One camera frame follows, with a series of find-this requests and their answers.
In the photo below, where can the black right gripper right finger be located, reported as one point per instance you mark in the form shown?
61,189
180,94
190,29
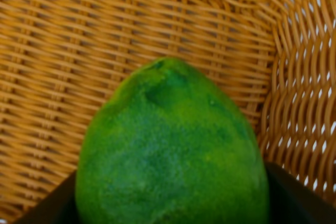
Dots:
292,202

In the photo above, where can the green lime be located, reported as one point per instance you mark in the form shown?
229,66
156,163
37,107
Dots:
170,147

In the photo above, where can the orange wicker basket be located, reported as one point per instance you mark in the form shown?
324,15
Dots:
62,59

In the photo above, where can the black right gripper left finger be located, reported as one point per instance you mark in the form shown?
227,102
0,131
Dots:
58,207

